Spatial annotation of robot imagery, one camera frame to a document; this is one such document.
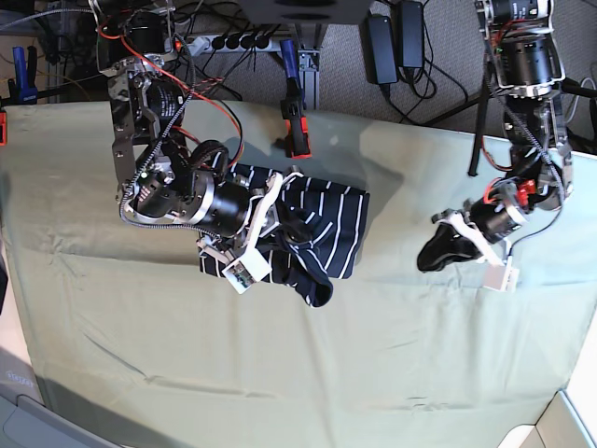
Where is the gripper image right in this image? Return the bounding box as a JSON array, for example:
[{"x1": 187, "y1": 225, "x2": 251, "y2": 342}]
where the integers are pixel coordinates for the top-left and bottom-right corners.
[{"x1": 416, "y1": 195, "x2": 527, "y2": 273}]

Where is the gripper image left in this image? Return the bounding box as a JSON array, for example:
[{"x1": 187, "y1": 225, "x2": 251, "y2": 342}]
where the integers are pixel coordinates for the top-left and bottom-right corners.
[{"x1": 195, "y1": 170, "x2": 313, "y2": 266}]

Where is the navy white striped T-shirt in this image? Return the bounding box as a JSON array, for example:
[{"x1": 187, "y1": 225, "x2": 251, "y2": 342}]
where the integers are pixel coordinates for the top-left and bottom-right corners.
[{"x1": 188, "y1": 162, "x2": 369, "y2": 307}]

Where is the blue orange centre clamp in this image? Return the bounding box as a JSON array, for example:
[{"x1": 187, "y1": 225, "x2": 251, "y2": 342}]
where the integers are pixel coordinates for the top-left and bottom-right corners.
[{"x1": 280, "y1": 39, "x2": 312, "y2": 160}]

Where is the black tripod stand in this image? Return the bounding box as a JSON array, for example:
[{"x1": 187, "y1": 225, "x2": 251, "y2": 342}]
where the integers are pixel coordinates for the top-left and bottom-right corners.
[{"x1": 423, "y1": 77, "x2": 596, "y2": 155}]

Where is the black power adapter left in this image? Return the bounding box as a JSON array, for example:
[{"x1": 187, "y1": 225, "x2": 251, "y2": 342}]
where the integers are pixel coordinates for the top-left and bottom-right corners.
[{"x1": 359, "y1": 15, "x2": 397, "y2": 85}]

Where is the black power adapter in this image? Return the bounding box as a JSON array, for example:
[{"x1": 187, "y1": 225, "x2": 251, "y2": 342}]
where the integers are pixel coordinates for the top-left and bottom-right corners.
[
  {"x1": 393, "y1": 1, "x2": 424, "y2": 83},
  {"x1": 359, "y1": 15, "x2": 397, "y2": 85}
]

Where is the light green table cloth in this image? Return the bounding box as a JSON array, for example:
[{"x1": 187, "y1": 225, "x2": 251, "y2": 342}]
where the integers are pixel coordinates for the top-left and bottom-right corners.
[{"x1": 1, "y1": 103, "x2": 596, "y2": 447}]

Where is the grey power strip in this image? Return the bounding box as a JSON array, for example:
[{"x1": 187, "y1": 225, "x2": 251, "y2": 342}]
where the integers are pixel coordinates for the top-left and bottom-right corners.
[{"x1": 187, "y1": 33, "x2": 281, "y2": 57}]

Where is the black power adapter right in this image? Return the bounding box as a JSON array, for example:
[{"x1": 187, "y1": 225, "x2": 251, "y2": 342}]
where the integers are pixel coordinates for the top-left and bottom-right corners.
[{"x1": 393, "y1": 1, "x2": 424, "y2": 83}]

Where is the black box under table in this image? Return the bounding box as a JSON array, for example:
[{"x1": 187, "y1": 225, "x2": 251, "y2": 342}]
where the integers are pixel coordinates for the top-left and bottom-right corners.
[{"x1": 238, "y1": 0, "x2": 373, "y2": 24}]

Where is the blue left clamp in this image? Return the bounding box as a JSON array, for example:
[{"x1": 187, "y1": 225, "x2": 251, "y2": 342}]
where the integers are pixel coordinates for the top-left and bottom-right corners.
[{"x1": 8, "y1": 46, "x2": 38, "y2": 105}]

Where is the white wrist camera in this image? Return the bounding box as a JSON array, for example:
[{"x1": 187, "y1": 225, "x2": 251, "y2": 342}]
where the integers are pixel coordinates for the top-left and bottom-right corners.
[
  {"x1": 222, "y1": 250, "x2": 271, "y2": 294},
  {"x1": 482, "y1": 265, "x2": 520, "y2": 292}
]

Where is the aluminium profile post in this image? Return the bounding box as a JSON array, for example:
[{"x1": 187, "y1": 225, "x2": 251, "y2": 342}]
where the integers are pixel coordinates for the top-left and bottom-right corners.
[{"x1": 289, "y1": 23, "x2": 328, "y2": 110}]

